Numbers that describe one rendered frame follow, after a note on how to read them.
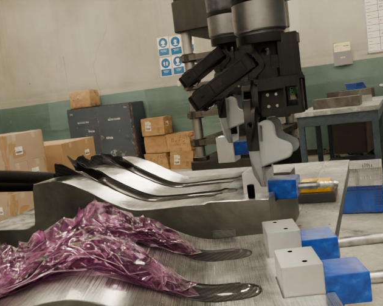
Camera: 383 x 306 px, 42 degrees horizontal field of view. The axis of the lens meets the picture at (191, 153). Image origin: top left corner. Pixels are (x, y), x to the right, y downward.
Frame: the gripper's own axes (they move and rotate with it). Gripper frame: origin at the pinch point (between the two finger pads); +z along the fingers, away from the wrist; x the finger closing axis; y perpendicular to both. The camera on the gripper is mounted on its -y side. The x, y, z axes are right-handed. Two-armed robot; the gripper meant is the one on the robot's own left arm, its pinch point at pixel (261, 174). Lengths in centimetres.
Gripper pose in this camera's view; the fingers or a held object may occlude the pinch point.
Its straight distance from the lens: 73.8
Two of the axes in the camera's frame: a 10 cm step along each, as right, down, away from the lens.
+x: 3.3, -1.4, 9.3
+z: 1.2, 9.9, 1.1
